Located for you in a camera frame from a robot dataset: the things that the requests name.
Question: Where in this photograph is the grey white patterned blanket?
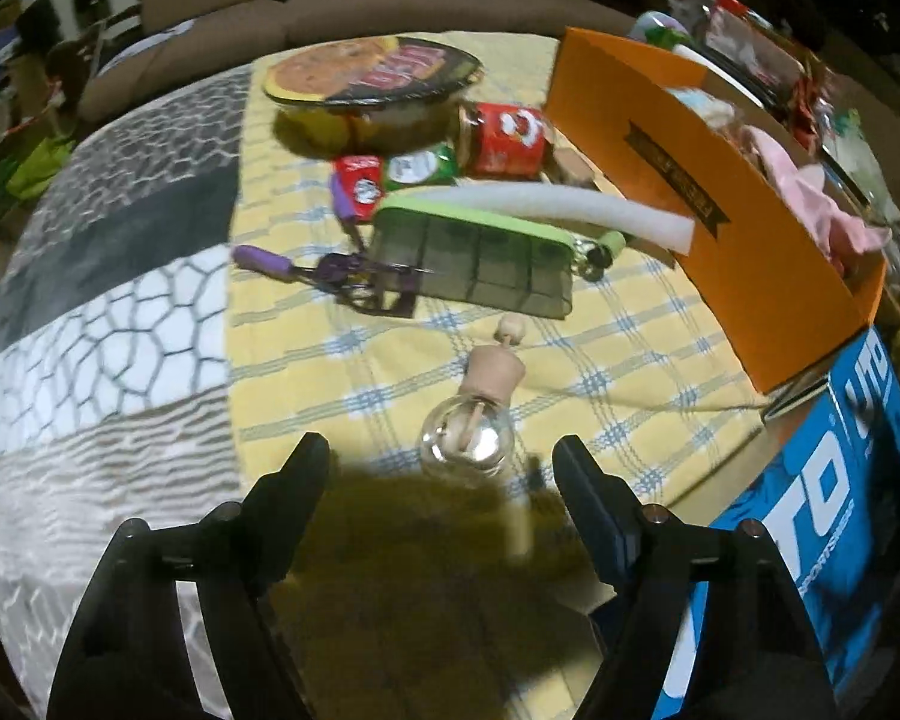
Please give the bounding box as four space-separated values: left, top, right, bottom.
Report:
0 60 271 720

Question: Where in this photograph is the round glass bottle wooden cap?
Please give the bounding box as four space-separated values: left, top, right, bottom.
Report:
418 317 527 482

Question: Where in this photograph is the cluttered pile of packets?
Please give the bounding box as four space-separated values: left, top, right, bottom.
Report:
630 0 900 241

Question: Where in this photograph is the green cloth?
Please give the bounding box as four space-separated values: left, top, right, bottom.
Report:
4 131 76 200

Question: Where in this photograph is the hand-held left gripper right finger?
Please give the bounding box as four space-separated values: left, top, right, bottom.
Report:
551 435 845 720

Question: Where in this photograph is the small green can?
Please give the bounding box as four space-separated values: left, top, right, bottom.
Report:
382 144 458 192

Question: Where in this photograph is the orange cardboard box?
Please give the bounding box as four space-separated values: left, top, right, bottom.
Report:
544 26 890 395

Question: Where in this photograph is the blue and white box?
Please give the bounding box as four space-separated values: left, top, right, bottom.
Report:
664 326 900 720

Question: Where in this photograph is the large bowl with printed lid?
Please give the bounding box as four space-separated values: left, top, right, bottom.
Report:
262 36 487 158

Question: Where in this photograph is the pink cloth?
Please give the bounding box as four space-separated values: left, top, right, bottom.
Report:
742 124 890 256

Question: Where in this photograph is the white foam tube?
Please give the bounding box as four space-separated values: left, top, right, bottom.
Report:
390 184 698 256

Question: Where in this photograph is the purple handled metal tool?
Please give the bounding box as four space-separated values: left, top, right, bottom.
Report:
231 169 421 320

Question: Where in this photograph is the brown sofa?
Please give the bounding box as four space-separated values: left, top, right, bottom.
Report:
75 0 646 125

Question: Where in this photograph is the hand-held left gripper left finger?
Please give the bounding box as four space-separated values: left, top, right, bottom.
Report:
45 431 331 720

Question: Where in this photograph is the yellow plaid cloth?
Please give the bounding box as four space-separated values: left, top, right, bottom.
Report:
225 30 773 720

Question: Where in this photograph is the red Pringles can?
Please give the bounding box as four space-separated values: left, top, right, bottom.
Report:
457 101 556 179

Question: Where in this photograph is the small red can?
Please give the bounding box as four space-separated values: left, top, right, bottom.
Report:
334 154 385 222

